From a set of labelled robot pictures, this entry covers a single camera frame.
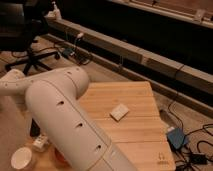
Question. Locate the white spray bottle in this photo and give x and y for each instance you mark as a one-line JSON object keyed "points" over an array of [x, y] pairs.
{"points": [[55, 13]]}

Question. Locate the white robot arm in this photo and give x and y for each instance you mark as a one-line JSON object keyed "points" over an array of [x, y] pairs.
{"points": [[52, 100]]}

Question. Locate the white sponge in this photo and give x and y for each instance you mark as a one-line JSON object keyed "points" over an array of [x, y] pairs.
{"points": [[119, 112]]}

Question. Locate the blue power box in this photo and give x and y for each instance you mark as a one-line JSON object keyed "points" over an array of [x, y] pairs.
{"points": [[177, 138]]}

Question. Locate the power strip with cables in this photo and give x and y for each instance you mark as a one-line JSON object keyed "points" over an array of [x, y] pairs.
{"points": [[69, 52]]}

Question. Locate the black eraser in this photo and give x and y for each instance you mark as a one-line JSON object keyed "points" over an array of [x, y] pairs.
{"points": [[34, 130]]}

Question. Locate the white plastic bottle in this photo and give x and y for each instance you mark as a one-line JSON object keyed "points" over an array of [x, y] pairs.
{"points": [[41, 143]]}

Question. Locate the white round bowl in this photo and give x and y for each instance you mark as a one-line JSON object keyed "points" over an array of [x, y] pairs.
{"points": [[22, 159]]}

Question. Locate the black office chair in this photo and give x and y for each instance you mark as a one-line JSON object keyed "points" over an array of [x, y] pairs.
{"points": [[20, 22]]}

